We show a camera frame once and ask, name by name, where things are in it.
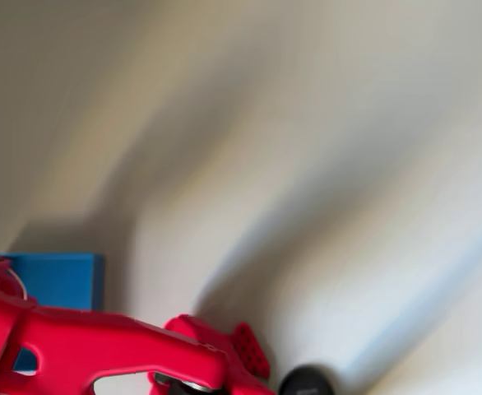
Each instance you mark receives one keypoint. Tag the blue box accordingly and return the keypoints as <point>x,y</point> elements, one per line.
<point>60,280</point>

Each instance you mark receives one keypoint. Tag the black gooseneck camera stand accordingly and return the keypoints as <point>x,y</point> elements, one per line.
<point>307,380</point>

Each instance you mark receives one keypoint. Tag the red robot arm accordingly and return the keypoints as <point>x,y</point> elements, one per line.
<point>101,337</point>

